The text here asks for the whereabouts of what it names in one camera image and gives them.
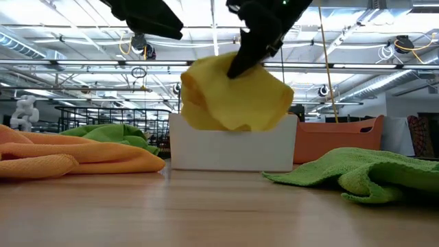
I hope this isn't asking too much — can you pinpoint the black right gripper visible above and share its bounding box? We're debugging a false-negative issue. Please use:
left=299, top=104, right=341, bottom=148
left=226, top=0, right=313, bottom=80

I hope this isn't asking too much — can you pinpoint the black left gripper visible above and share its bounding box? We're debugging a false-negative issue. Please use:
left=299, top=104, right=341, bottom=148
left=99, top=0, right=184, bottom=40

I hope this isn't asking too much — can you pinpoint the yellow microfiber towel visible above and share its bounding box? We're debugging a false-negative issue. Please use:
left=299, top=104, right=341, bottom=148
left=180, top=51, right=295, bottom=133

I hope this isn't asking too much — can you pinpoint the green microfiber towel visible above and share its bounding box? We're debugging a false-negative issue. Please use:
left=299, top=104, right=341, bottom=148
left=60, top=123, right=161, bottom=156
left=262, top=147, right=439, bottom=206

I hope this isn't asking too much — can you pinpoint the orange microfiber towel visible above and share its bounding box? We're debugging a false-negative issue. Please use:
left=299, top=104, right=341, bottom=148
left=0, top=123, right=100, bottom=145
left=0, top=141, right=166, bottom=180

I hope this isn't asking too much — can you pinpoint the black background cabinet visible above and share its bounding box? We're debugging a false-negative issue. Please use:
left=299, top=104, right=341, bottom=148
left=291, top=104, right=306, bottom=123

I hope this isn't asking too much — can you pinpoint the long ceiling light bar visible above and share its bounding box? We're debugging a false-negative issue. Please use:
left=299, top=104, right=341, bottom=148
left=0, top=58, right=439, bottom=70

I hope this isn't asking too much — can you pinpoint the white plastic basket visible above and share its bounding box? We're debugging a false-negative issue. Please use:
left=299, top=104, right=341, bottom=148
left=168, top=113, right=298, bottom=172

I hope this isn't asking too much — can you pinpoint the orange plastic basket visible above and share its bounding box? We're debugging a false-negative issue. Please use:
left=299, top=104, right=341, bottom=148
left=293, top=115, right=385, bottom=165

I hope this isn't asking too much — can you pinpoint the white plastic container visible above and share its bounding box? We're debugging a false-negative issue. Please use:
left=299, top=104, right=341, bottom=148
left=381, top=115, right=416, bottom=158

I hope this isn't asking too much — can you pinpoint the white robot figure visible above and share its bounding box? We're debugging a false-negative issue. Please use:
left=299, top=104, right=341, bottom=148
left=9, top=95, right=40, bottom=133

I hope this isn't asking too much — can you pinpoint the patterned dark fabric object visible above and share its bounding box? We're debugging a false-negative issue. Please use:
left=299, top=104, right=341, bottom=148
left=407, top=115, right=434, bottom=158

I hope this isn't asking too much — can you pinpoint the yellow hanging cable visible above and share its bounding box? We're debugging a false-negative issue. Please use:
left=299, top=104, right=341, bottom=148
left=317, top=6, right=340, bottom=124

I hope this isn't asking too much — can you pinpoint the silver ceiling air duct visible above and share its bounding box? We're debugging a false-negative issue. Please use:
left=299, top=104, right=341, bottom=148
left=0, top=32, right=47, bottom=60

